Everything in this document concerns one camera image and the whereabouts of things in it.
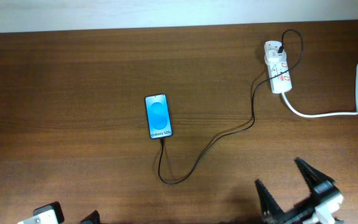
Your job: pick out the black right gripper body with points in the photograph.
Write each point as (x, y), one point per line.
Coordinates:
(302, 216)

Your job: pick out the white power strip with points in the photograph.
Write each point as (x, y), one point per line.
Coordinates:
(279, 76)

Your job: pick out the blue smartphone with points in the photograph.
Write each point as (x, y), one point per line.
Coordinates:
(158, 116)

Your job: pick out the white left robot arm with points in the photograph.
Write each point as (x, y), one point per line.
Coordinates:
(53, 214)

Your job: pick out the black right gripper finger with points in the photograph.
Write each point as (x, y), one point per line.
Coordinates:
(271, 211)
(317, 182)

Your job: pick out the white charger adapter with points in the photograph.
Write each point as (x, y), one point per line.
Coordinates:
(273, 56)

